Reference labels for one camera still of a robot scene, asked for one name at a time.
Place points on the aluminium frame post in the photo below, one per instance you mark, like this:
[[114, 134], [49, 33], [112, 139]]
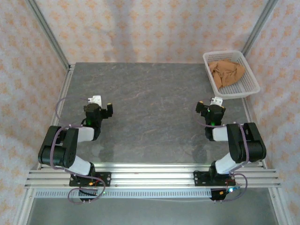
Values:
[[260, 25], [47, 30]]

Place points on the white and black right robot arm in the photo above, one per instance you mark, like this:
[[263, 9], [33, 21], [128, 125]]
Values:
[[248, 145]]

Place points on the aluminium mounting rail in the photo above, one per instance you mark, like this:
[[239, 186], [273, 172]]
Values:
[[152, 178]]

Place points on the tan brown t-shirt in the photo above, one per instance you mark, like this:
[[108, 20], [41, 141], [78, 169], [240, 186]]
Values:
[[225, 72]]

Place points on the white perforated plastic basket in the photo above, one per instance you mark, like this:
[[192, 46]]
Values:
[[248, 79]]

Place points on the aluminium side rail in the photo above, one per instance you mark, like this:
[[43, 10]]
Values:
[[247, 110], [63, 93]]

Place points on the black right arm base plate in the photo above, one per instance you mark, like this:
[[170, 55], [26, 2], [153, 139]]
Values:
[[200, 179]]

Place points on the aluminium frame leg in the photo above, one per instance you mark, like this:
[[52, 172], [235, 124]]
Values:
[[23, 208], [280, 208]]

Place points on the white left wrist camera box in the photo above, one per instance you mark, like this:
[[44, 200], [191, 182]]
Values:
[[95, 99]]

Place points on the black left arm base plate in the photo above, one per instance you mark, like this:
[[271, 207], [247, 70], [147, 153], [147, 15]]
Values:
[[104, 179]]

